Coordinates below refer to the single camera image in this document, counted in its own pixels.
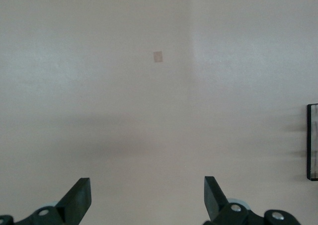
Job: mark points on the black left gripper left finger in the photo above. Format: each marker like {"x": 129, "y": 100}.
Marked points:
{"x": 77, "y": 202}

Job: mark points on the small brown tape square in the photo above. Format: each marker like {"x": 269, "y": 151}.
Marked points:
{"x": 157, "y": 56}

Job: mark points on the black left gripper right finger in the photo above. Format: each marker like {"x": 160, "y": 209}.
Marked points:
{"x": 214, "y": 200}

